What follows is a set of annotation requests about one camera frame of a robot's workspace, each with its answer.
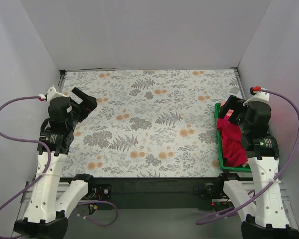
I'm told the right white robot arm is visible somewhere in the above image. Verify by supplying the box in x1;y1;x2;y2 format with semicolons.
215;95;299;239

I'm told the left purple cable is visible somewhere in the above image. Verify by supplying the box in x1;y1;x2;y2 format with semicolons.
0;94;118;237

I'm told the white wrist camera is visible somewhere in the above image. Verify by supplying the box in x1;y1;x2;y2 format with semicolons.
243;86;270;106
38;85;67;103

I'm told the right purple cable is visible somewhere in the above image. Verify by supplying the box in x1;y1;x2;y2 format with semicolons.
195;90;299;226

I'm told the purple cable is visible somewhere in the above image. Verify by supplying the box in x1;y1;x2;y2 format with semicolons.
195;90;299;226
0;94;118;237

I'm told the green plastic bin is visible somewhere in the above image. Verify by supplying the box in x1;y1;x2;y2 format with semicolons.
214;103;251;173

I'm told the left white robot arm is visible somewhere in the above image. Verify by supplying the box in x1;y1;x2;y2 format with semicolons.
13;87;97;239

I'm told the floral patterned table mat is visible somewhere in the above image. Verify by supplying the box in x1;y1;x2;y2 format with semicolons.
62;69;241;177

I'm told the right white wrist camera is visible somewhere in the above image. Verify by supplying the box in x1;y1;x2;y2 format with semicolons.
243;86;270;106

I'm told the magenta red t-shirt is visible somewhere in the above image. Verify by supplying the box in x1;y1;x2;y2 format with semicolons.
216;117;248;168

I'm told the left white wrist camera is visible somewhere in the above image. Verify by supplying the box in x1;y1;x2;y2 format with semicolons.
38;85;67;103

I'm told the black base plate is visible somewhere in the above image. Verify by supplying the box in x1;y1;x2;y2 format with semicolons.
94;177;222;210

